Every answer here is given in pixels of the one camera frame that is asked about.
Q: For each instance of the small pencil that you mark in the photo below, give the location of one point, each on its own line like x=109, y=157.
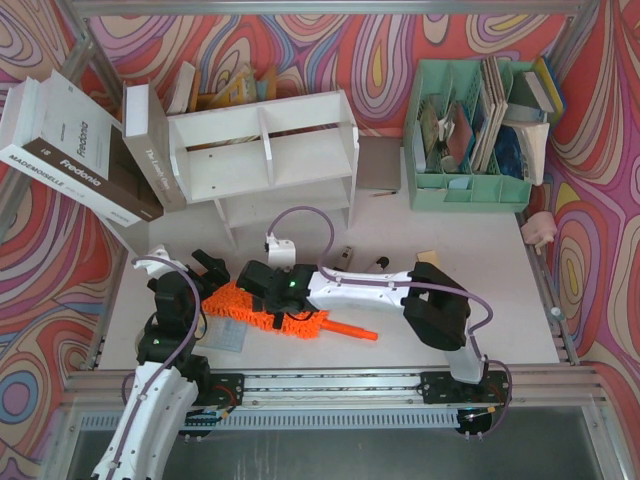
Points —
x=383, y=194

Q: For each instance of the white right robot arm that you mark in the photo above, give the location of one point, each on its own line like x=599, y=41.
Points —
x=434, y=305

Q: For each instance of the pink plastic object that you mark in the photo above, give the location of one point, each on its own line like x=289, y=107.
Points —
x=539, y=230

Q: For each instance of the books in organizer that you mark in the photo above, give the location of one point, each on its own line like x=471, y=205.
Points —
x=534, y=107

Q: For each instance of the tan sticky note pad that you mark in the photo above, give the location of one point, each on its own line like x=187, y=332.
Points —
x=430, y=257

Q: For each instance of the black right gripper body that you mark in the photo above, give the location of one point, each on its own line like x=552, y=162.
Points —
x=258, y=279

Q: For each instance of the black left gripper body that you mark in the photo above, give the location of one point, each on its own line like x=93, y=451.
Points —
x=201, y=273

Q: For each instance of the white wooden bookshelf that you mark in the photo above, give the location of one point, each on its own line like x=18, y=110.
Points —
x=256, y=160

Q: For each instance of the green plastic desk organizer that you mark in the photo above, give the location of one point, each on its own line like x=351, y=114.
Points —
x=465, y=190

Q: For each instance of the white Fredonia book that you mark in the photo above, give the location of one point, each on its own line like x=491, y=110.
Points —
x=55, y=133

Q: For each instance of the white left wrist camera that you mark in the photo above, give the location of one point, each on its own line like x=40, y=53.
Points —
x=156, y=262

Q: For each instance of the books behind shelf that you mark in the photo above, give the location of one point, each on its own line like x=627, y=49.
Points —
x=184, y=95

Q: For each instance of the grey hardcover book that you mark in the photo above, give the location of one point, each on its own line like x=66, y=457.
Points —
x=146, y=134

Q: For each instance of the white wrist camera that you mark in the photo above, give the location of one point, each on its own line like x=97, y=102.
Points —
x=156, y=262
x=281, y=253

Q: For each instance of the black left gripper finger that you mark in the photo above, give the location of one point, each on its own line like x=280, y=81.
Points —
x=207, y=261
x=215, y=279

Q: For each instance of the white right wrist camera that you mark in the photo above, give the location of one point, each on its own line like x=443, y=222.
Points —
x=281, y=253

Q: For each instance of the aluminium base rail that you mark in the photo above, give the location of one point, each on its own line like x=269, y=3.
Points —
x=533, y=385

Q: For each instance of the light blue calculator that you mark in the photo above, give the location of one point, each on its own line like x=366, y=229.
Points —
x=222, y=334

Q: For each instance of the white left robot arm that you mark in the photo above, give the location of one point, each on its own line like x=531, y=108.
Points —
x=169, y=378

